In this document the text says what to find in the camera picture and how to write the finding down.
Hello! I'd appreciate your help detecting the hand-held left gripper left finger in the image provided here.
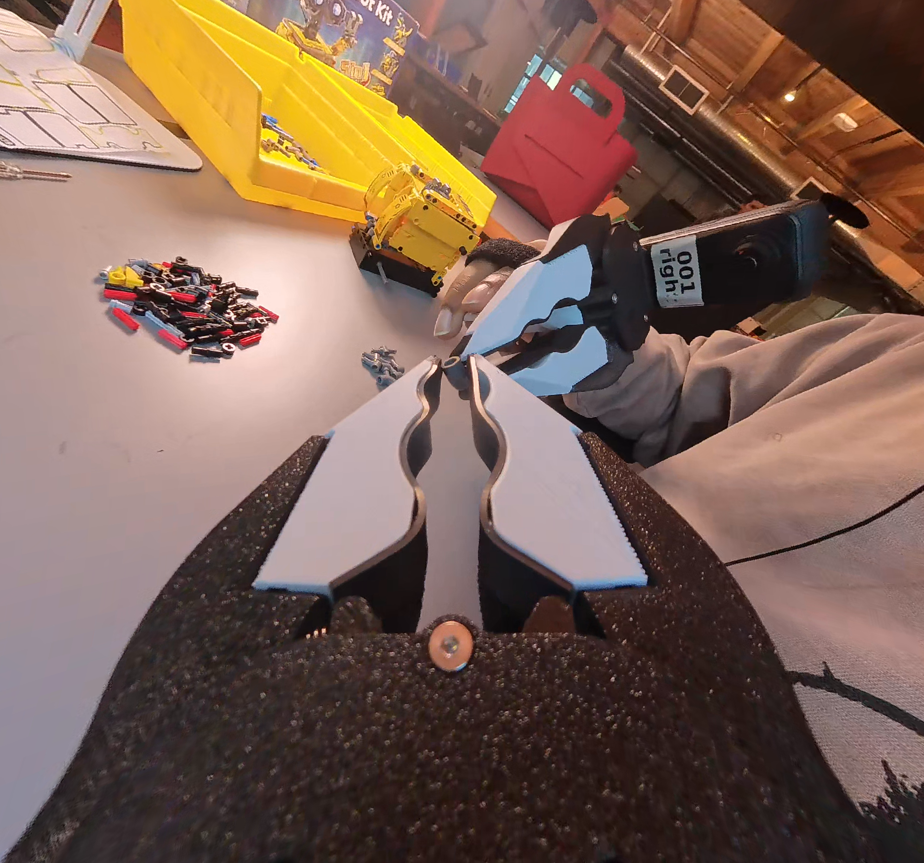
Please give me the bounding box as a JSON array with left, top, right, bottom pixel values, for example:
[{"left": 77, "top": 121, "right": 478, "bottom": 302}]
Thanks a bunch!
[{"left": 251, "top": 355, "right": 444, "bottom": 632}]

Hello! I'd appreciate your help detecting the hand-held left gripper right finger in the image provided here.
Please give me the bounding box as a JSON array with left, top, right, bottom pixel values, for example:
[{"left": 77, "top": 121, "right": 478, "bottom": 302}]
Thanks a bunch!
[{"left": 466, "top": 355, "right": 650, "bottom": 639}]

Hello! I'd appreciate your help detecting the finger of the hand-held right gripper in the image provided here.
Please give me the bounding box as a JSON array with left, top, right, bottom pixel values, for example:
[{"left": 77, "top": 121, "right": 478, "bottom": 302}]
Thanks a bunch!
[
  {"left": 504, "top": 328, "right": 610, "bottom": 398},
  {"left": 461, "top": 244, "right": 594, "bottom": 359}
]

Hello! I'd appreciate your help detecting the yellow block robot model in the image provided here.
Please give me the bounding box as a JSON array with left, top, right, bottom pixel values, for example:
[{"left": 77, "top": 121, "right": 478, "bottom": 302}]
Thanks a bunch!
[{"left": 349, "top": 162, "right": 485, "bottom": 299}]

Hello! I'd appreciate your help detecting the pile of grey connectors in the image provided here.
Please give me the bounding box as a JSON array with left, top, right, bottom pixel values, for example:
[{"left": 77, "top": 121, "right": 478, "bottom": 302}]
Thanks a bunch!
[{"left": 361, "top": 345, "right": 407, "bottom": 382}]

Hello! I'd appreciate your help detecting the person's right forearm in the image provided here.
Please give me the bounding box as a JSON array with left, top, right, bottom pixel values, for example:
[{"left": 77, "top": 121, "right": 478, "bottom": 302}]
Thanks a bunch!
[{"left": 563, "top": 311, "right": 924, "bottom": 467}]

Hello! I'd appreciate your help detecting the grey desk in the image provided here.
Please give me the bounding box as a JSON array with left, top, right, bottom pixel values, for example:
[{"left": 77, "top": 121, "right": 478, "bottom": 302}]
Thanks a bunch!
[{"left": 0, "top": 29, "right": 571, "bottom": 838}]

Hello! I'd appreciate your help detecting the person's right hand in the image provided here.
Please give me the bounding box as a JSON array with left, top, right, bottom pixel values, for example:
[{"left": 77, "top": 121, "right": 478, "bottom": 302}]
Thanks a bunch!
[{"left": 433, "top": 266, "right": 524, "bottom": 341}]

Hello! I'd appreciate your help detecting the red felt bag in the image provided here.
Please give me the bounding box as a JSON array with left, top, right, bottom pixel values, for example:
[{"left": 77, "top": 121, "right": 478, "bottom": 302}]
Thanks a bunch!
[{"left": 479, "top": 62, "right": 641, "bottom": 230}]

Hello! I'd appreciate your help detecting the ceiling air vent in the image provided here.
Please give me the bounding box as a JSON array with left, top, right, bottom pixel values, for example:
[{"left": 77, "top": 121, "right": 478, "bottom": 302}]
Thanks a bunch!
[{"left": 658, "top": 63, "right": 712, "bottom": 114}]

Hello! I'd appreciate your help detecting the pile of black red pins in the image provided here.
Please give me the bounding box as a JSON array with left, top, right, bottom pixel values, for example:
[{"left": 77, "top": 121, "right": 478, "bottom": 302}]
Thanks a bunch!
[{"left": 100, "top": 254, "right": 281, "bottom": 361}]

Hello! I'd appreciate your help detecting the person's grey hoodie torso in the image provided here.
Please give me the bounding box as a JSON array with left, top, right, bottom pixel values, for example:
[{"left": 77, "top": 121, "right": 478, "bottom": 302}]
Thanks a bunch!
[{"left": 639, "top": 408, "right": 924, "bottom": 863}]

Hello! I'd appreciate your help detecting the heap of assorted small parts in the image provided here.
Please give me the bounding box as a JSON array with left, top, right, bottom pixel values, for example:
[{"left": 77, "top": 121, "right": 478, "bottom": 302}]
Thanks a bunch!
[{"left": 258, "top": 113, "right": 323, "bottom": 173}]

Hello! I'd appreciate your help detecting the dark blue toy box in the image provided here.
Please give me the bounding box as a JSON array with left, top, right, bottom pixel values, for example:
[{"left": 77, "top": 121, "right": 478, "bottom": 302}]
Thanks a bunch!
[{"left": 247, "top": 0, "right": 421, "bottom": 101}]

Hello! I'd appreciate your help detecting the yellow bin with divider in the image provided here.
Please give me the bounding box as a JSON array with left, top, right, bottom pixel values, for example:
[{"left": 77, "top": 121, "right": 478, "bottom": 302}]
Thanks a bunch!
[{"left": 117, "top": 0, "right": 499, "bottom": 223}]

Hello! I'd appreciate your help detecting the white sticker sheet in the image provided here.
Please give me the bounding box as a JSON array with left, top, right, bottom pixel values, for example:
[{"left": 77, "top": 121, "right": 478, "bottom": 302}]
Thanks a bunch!
[{"left": 0, "top": 12, "right": 181, "bottom": 157}]

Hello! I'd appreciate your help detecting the white wooden book stand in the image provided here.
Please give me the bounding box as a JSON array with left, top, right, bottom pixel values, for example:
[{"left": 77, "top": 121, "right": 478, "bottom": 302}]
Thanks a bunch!
[{"left": 0, "top": 0, "right": 271, "bottom": 173}]

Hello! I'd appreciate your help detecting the metal air duct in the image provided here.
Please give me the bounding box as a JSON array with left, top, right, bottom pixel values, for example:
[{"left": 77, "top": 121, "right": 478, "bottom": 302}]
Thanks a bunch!
[{"left": 621, "top": 44, "right": 824, "bottom": 200}]

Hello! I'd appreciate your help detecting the small clear-handled screwdriver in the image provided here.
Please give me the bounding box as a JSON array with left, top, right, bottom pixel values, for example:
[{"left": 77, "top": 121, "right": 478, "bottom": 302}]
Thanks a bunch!
[{"left": 0, "top": 161, "right": 73, "bottom": 183}]

